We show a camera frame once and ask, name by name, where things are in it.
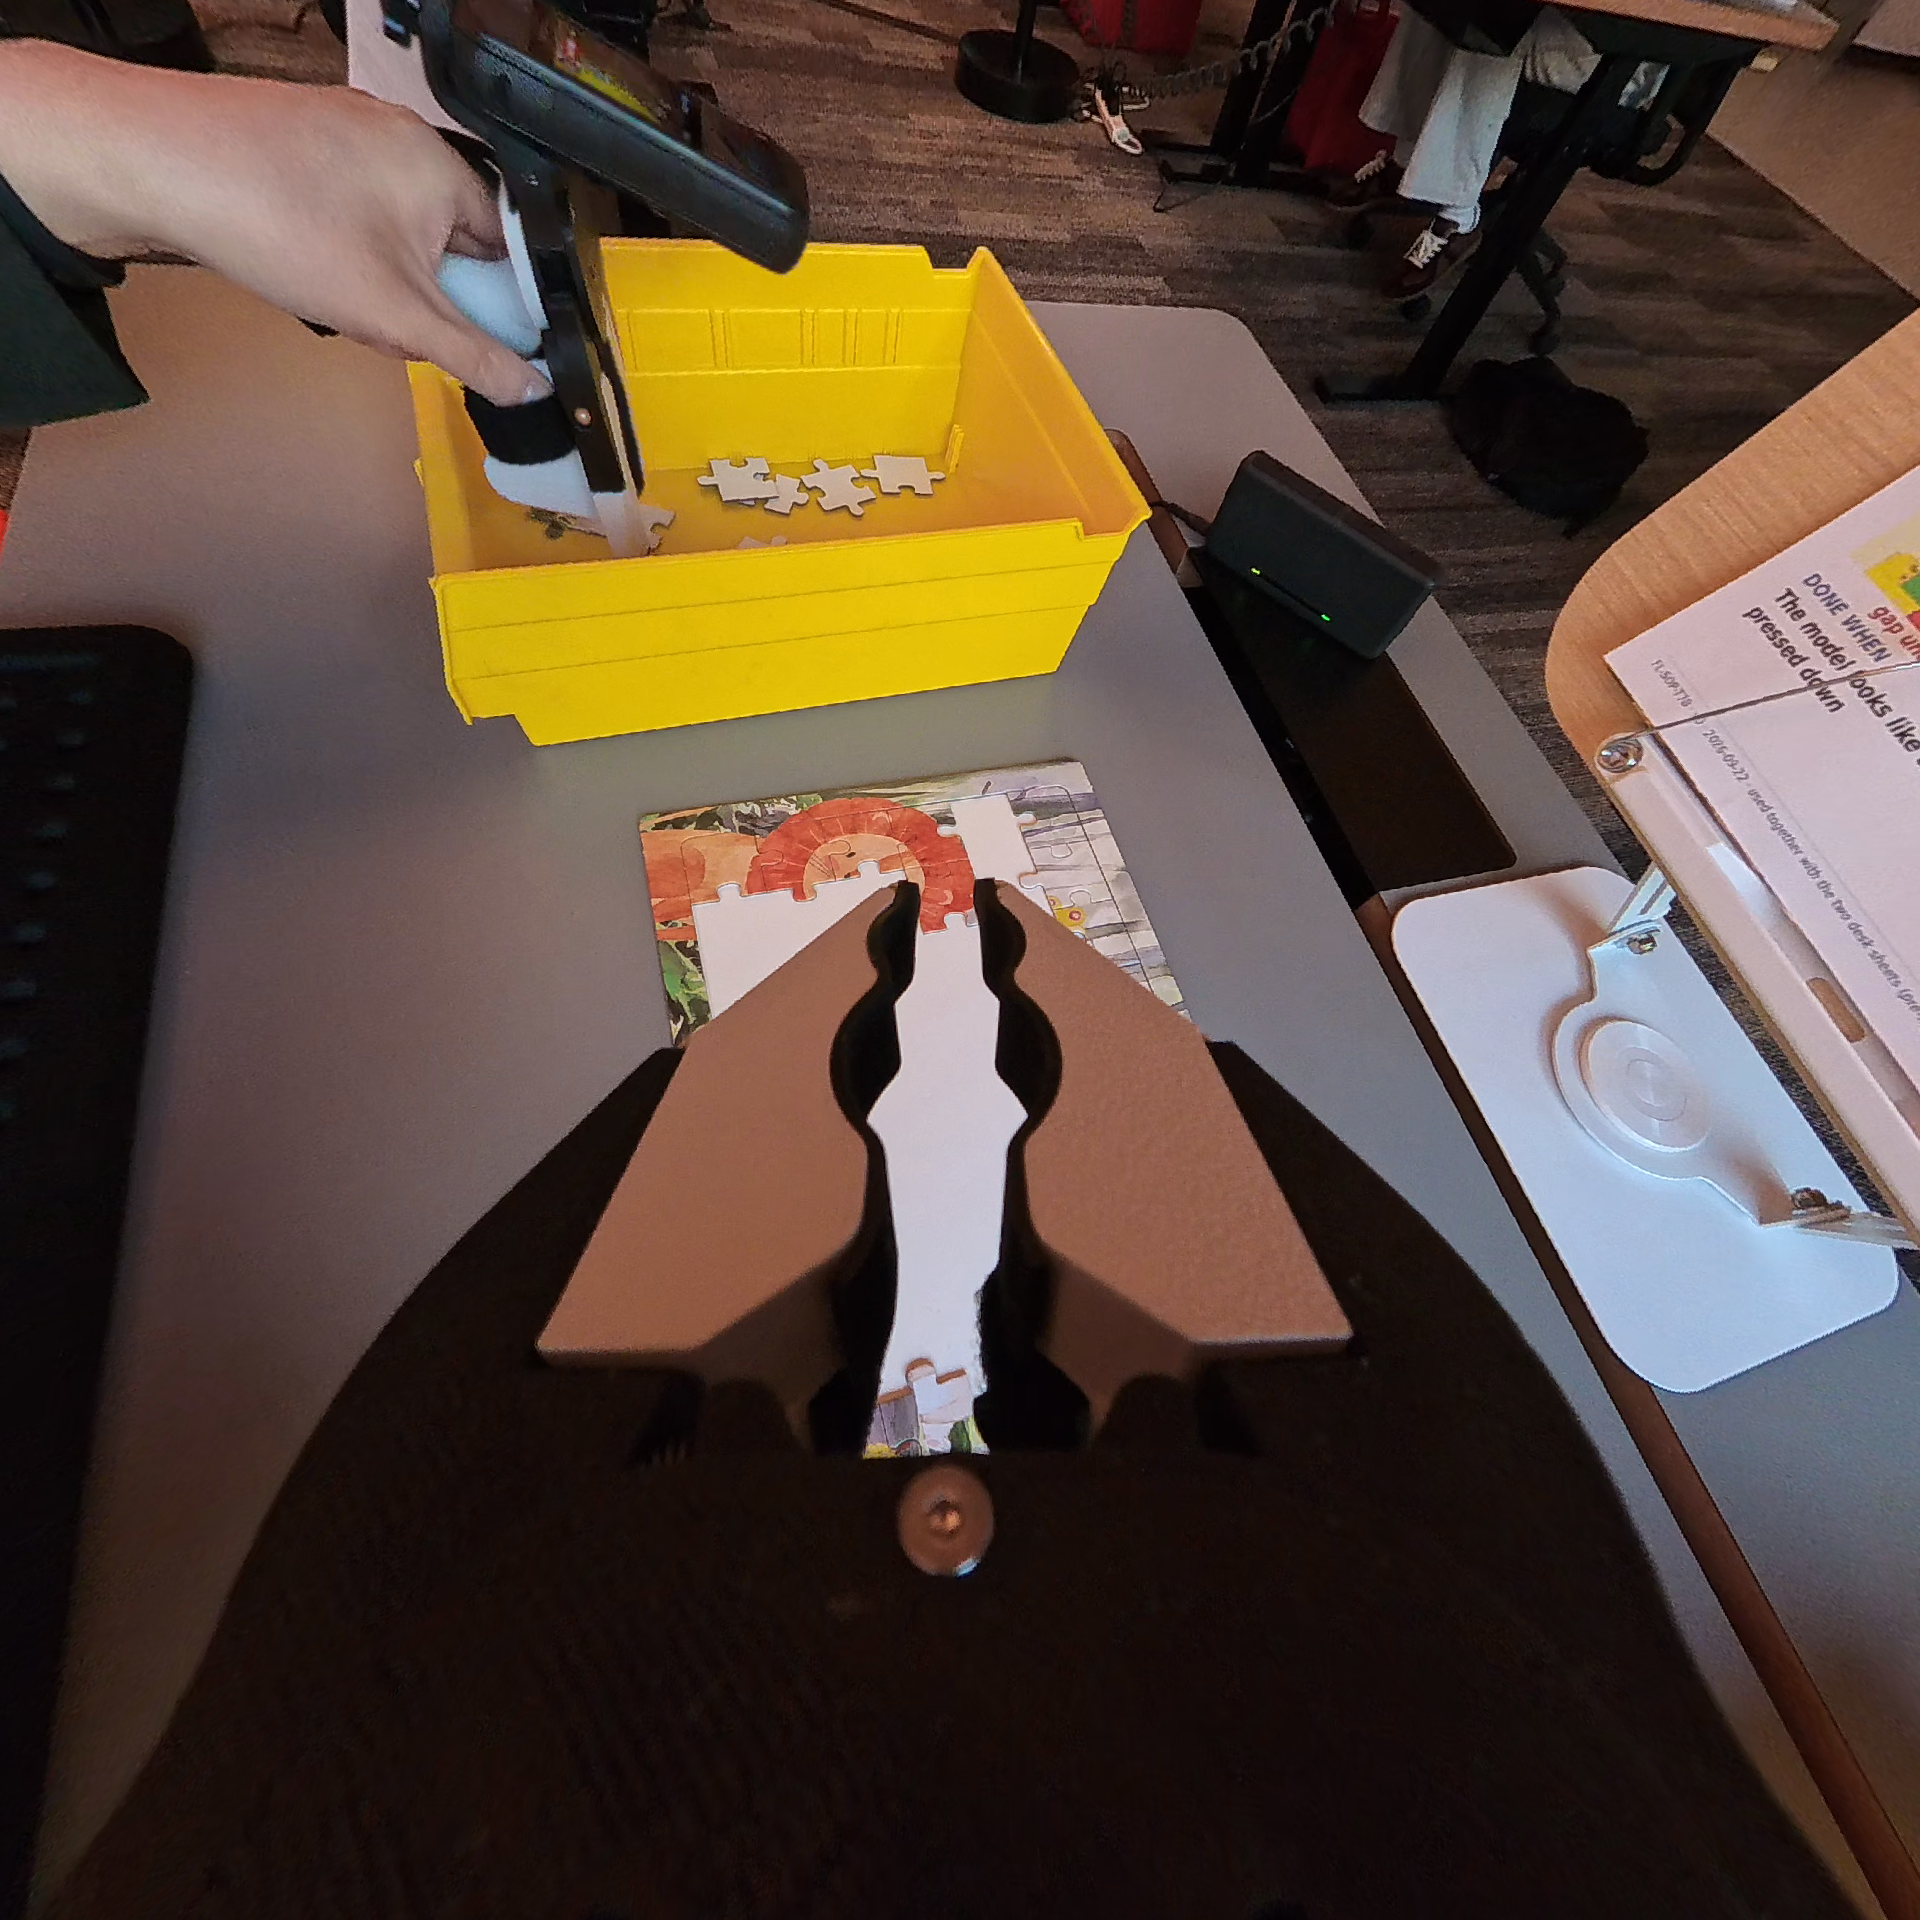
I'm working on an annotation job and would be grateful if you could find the white hanging tag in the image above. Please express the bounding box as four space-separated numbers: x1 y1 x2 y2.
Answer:
346 0 460 140

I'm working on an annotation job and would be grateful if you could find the person's left hand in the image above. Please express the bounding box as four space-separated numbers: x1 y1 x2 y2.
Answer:
0 40 557 406

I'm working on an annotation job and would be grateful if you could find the yellow plastic bin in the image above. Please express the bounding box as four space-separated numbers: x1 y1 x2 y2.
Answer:
407 238 1155 747

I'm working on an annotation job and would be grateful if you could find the red bag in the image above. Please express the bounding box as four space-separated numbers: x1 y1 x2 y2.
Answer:
1284 0 1402 173
1066 0 1205 58

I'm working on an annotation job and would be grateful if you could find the black pole stand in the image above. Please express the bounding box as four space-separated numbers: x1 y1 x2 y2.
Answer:
956 0 1085 126

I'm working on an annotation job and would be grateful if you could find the wooden background desk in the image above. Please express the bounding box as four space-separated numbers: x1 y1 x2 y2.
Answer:
1544 0 1840 55

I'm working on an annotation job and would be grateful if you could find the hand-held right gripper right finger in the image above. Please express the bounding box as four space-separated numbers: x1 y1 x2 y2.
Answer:
975 880 1356 1400

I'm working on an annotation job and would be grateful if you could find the pile of puzzle pieces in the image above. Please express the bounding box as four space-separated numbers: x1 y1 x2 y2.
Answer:
525 450 951 560

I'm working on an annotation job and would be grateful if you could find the printed instruction sheet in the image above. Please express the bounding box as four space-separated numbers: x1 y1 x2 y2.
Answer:
1604 464 1920 1058

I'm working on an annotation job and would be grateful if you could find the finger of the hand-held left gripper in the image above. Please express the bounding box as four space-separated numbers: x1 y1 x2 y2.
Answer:
594 258 656 557

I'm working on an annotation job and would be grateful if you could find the black bag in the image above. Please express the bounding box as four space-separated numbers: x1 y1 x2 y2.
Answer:
1444 356 1652 536

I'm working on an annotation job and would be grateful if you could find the black office chair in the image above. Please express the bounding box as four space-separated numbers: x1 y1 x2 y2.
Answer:
1318 0 1764 405

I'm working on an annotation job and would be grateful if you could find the black dotted mat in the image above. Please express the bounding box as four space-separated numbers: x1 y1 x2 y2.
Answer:
0 624 197 1920

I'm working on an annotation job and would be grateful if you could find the puzzle frame tray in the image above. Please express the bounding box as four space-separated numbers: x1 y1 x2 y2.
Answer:
639 759 1203 1460

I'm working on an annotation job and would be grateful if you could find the black charger box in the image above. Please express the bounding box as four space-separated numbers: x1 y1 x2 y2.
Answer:
1207 452 1442 662

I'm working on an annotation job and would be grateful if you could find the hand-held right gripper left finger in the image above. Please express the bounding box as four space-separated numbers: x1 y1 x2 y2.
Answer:
538 882 920 1452

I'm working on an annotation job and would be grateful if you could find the metal page holder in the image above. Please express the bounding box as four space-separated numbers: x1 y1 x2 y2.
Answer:
1592 645 1920 776

